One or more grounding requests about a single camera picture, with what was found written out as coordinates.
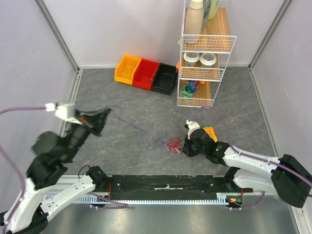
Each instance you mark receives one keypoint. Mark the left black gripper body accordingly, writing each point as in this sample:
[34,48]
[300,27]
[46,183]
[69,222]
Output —
[84,119]

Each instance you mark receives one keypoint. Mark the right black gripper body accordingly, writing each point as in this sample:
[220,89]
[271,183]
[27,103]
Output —
[189,148]

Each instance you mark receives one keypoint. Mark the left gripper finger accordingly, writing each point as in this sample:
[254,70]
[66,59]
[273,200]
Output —
[104,111]
[100,121]

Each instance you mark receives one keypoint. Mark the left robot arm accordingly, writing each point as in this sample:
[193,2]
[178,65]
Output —
[31,213]

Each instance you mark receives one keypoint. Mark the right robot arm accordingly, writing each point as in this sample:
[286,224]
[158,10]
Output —
[285,177]

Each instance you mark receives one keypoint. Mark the orange green sponge pack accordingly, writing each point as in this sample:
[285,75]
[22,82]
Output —
[210,131]

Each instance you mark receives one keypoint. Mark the yellow storage bin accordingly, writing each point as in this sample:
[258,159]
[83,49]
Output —
[125,71]

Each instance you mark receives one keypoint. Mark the blue red packet on shelf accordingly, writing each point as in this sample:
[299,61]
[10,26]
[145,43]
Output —
[195,83]

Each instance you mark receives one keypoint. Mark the red storage bin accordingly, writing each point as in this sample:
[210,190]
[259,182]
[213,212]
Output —
[145,73]

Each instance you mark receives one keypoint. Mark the black storage bin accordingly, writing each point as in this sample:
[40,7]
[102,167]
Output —
[165,79]

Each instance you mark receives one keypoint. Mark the left paper cup with lid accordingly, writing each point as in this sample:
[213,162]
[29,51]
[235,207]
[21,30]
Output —
[191,59]

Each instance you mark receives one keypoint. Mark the beige bottle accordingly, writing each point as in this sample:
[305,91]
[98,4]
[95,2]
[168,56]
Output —
[193,22]

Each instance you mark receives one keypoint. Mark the grey-green bottle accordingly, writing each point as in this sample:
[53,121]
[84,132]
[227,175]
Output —
[206,12]

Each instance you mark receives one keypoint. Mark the light green bottle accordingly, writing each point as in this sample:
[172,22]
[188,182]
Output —
[213,9]

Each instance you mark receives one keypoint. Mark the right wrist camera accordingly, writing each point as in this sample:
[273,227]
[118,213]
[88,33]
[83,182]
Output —
[191,126]

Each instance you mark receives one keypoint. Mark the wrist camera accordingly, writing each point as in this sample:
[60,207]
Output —
[191,126]
[65,111]

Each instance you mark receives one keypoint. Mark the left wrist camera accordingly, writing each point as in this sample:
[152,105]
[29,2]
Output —
[65,111]

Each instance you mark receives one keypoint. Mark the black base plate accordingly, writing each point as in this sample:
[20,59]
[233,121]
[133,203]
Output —
[167,187]

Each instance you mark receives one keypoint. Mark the slotted cable duct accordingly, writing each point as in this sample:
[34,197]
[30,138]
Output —
[220,200]

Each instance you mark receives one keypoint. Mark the white wire shelf rack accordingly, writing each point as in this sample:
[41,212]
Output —
[214,38]

